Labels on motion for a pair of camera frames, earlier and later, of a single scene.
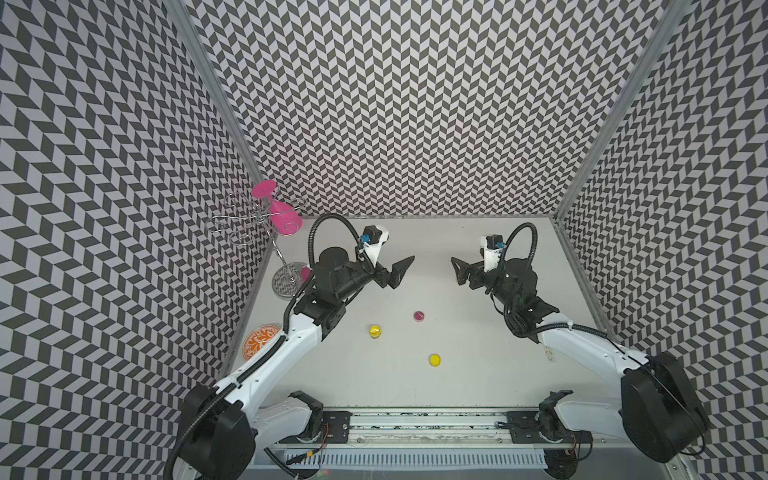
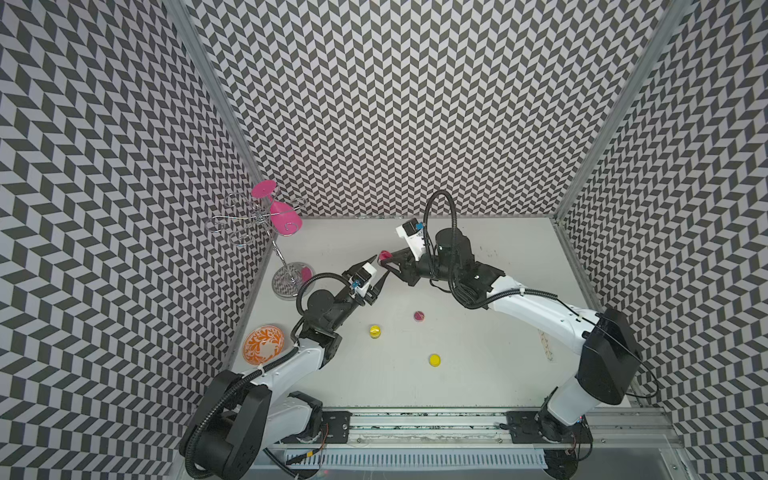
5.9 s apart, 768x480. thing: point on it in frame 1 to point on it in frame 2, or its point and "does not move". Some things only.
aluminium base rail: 428,427 does not move
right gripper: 476,270 to 407,271
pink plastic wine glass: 283,219 does not move
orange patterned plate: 256,337 does not move
